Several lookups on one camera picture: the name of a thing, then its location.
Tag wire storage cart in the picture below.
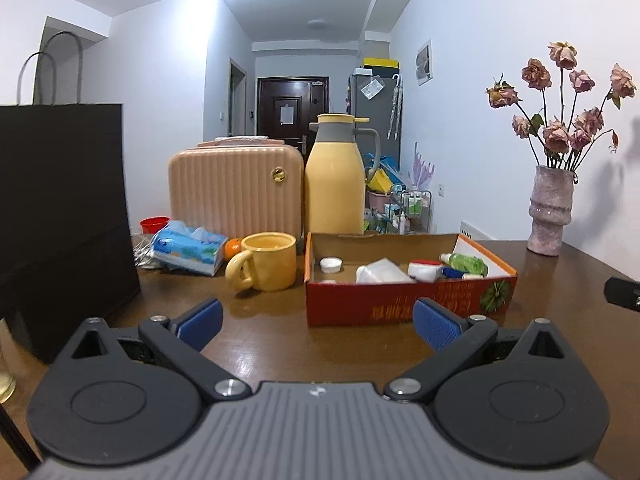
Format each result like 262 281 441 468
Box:
390 190 433 234

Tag blue tissue pack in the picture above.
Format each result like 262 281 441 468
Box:
151 220 228 276

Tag yellow ceramic mug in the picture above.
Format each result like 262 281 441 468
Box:
224 232 297 292

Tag dried pink roses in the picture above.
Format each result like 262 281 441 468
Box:
485 41 639 174

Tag pink ribbed suitcase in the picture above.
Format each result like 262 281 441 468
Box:
168 136 304 238

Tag pink textured vase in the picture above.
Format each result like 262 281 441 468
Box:
527 166 574 257

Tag red white lint brush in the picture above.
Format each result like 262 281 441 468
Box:
407 260 442 283

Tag translucent plastic container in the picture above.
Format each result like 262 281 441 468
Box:
356 258 414 285

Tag orange fruit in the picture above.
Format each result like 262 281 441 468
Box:
224 238 242 261

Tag red bowl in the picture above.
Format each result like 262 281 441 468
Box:
139 216 170 234

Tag yellow box on fridge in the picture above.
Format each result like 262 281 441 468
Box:
362 58 400 70

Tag black paper bag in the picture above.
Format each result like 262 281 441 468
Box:
1 101 140 363

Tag blue scalloped cap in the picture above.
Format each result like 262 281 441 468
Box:
442 266 464 280

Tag dark entrance door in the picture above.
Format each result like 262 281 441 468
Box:
256 76 329 160

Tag yellow thermos jug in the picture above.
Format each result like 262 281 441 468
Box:
305 114 381 235

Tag red cardboard box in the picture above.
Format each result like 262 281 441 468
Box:
305 233 518 327

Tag grey refrigerator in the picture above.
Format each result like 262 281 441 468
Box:
346 74 401 168

